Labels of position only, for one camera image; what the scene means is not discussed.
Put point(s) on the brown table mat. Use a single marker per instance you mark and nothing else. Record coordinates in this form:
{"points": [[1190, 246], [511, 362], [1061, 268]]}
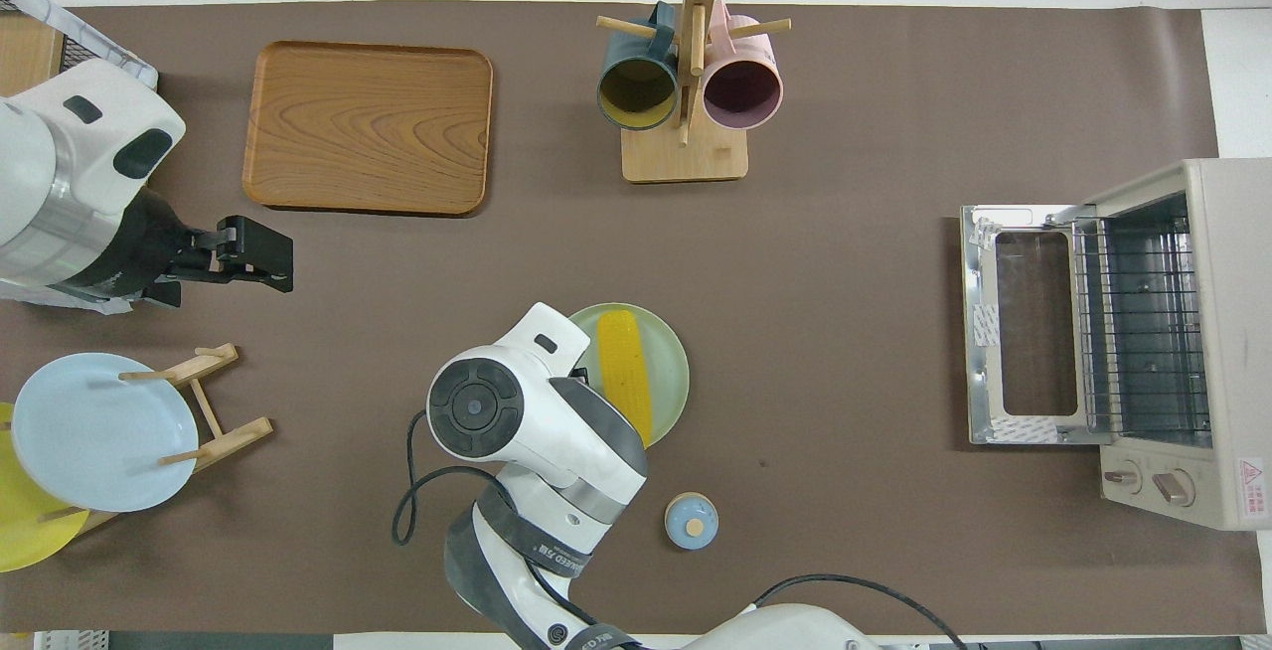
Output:
{"points": [[845, 332]]}

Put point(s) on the wooden plate rack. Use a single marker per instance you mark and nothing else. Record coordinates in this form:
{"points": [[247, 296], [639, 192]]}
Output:
{"points": [[234, 436]]}

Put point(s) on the beige toaster oven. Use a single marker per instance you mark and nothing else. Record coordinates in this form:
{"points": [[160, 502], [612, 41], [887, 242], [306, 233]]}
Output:
{"points": [[1237, 332]]}

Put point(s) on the light blue plate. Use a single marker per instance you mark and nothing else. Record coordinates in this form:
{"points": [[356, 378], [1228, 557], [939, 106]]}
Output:
{"points": [[89, 431]]}

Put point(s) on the beige oven knob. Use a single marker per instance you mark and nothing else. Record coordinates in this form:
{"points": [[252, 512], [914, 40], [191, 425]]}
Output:
{"points": [[1173, 487], [1123, 478]]}

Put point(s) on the yellow corn cob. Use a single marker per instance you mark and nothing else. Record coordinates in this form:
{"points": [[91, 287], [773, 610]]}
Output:
{"points": [[626, 372]]}

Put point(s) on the wooden mug rack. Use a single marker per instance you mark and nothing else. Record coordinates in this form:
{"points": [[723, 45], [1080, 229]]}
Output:
{"points": [[686, 158]]}

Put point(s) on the yellow plate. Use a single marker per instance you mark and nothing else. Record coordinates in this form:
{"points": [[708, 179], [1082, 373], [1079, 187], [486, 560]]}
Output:
{"points": [[25, 531]]}

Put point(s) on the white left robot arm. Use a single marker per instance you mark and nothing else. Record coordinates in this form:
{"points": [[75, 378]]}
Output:
{"points": [[70, 153]]}

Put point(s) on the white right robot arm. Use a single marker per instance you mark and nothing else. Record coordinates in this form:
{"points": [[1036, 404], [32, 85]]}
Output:
{"points": [[556, 451]]}

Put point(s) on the pale green plate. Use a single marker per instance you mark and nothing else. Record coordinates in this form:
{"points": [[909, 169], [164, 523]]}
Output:
{"points": [[668, 372]]}

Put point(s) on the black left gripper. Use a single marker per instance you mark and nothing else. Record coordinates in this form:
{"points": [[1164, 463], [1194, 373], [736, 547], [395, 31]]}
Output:
{"points": [[139, 252]]}

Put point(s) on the pink mug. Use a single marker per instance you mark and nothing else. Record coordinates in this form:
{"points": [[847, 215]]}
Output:
{"points": [[741, 93]]}

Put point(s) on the dark teal mug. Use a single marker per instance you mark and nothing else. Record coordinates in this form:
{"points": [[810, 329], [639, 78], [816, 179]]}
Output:
{"points": [[636, 93]]}

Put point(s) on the wooden serving tray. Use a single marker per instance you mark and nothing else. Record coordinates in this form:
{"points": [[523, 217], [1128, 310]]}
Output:
{"points": [[368, 128]]}

